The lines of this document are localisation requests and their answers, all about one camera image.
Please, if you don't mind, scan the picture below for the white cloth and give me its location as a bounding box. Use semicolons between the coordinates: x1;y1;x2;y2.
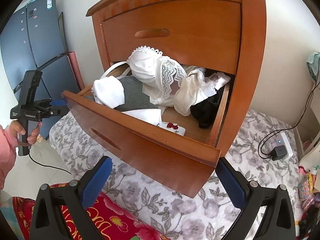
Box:
92;76;125;109

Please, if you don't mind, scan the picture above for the white cutout shelf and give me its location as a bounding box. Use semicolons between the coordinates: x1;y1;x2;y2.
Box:
293;87;320;170

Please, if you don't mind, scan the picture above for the pile of colourful toys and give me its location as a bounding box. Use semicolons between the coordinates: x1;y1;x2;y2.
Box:
298;165;319;239

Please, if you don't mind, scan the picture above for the black lace garment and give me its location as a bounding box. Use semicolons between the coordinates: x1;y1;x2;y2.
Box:
190;72;230;128

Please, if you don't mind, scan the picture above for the black charger plug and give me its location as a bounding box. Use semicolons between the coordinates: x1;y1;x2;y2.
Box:
270;145;287;161

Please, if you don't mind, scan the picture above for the dark blue refrigerator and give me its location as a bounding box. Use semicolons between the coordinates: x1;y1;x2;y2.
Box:
0;0;82;140

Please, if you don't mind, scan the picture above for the red floral blanket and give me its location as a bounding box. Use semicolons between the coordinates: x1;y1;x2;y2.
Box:
1;192;167;239

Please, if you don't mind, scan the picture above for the wooden nightstand cabinet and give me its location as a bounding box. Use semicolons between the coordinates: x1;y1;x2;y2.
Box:
87;0;266;161

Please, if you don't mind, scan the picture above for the person's left hand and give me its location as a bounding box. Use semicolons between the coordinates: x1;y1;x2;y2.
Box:
9;120;42;145

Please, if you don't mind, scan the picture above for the teal cloth on shelf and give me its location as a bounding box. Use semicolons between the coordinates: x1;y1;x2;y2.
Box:
306;52;319;82

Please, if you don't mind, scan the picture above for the white sock with red print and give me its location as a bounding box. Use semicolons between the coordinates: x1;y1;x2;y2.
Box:
123;109;185;136

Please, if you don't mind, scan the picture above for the pink rolled mat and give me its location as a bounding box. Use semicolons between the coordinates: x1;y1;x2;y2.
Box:
68;51;85;90

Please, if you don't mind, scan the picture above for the wooden drawer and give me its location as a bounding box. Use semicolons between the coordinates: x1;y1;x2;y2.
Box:
102;0;240;74
62;90;229;198

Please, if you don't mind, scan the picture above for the pink sleeve forearm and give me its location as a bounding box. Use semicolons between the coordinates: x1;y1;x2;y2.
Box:
0;126;18;190

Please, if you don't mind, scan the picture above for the white power strip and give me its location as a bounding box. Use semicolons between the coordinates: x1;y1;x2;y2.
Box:
276;132;293;160

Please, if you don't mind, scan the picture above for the black charger cable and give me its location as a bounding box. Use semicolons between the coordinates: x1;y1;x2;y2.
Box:
257;78;320;160

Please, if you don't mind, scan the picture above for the cream sheer garment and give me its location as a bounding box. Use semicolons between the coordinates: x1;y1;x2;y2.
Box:
174;65;231;116

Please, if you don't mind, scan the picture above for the white lace bra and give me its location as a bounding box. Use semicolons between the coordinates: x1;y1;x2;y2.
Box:
103;46;187;107

